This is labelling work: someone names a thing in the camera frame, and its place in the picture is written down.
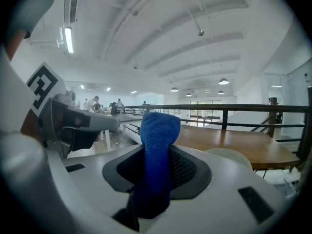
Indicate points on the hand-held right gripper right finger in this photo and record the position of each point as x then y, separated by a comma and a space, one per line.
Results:
219, 203

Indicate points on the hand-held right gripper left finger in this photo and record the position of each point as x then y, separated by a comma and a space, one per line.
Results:
92, 184

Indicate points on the clear plastic storage bin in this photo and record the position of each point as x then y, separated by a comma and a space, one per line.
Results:
287, 181

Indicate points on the brown wooden table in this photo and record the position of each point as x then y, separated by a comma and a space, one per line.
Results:
231, 140

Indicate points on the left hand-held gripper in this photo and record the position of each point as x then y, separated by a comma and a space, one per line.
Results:
56, 121

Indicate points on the blue cloth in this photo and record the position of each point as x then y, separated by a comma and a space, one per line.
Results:
156, 155

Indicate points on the dome pendant lamp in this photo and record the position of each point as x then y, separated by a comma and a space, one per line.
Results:
189, 95
223, 81
221, 92
174, 89

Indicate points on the dark table with white legs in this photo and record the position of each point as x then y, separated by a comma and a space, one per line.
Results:
129, 118

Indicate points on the large glass window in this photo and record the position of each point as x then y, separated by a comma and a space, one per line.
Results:
204, 111

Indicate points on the black metal railing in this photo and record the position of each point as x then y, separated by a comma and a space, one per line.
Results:
243, 108

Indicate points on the ceiling tube light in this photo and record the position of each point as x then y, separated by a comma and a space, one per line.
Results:
68, 40

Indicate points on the ceiling air vent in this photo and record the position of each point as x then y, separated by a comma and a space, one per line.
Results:
74, 5

